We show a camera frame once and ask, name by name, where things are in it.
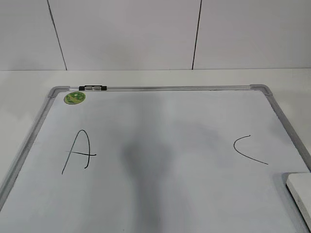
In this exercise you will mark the white whiteboard eraser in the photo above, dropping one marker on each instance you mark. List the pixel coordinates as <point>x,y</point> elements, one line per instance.
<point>299,185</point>

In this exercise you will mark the round green magnet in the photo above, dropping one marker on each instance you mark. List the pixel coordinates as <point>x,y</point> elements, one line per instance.
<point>74,98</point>

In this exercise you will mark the white magnetic whiteboard, grey frame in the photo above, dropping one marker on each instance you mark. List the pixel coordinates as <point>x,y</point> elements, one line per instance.
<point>163,161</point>

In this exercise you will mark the black hanging clip on frame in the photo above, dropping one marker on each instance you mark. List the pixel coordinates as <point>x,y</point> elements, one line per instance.
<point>92,88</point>

